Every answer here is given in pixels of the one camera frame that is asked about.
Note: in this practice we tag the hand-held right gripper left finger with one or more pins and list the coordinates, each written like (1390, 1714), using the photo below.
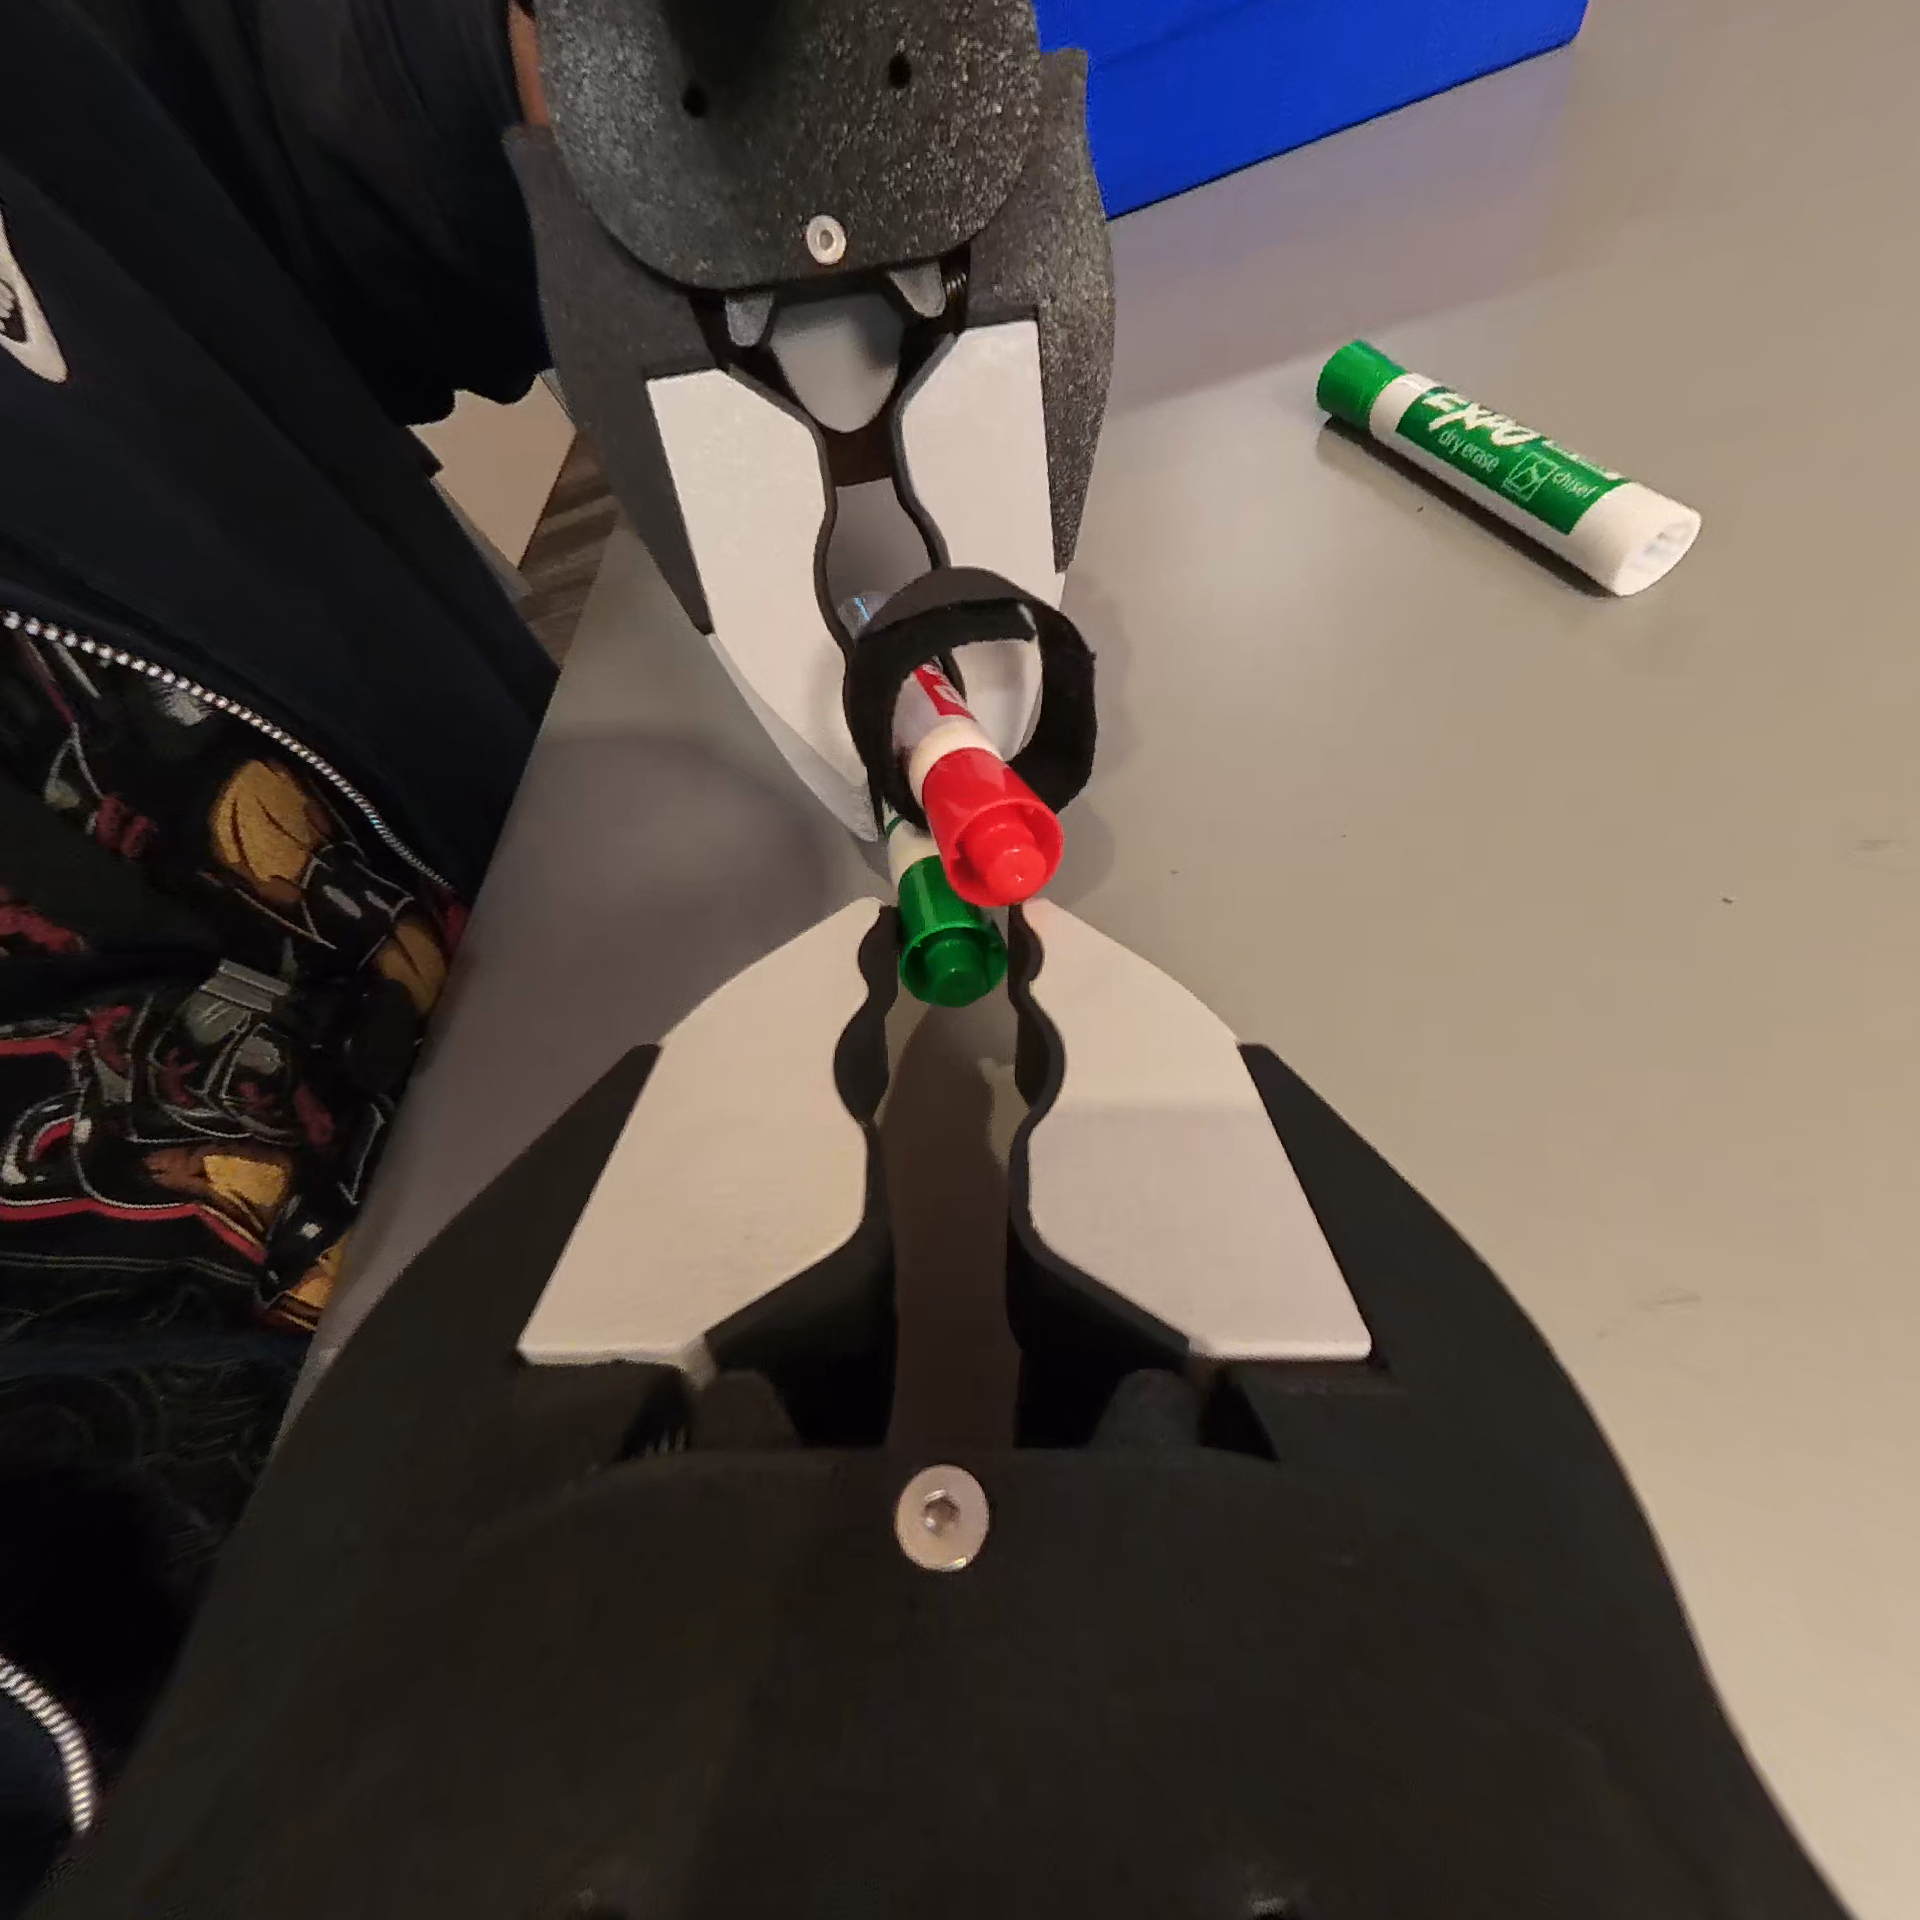
(706, 1185)

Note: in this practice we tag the large blue plastic bin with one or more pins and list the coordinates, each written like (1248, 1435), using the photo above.
(1291, 92)

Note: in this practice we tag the person's left forearm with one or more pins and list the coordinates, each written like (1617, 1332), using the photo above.
(424, 179)

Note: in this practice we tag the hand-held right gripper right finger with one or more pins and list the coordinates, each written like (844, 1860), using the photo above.
(1188, 1185)

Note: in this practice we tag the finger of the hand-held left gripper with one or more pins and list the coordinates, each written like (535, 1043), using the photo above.
(736, 509)
(996, 452)

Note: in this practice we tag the green marker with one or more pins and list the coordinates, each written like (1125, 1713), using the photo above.
(944, 937)
(1502, 460)

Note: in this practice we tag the red marker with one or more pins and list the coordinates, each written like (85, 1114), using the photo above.
(986, 817)

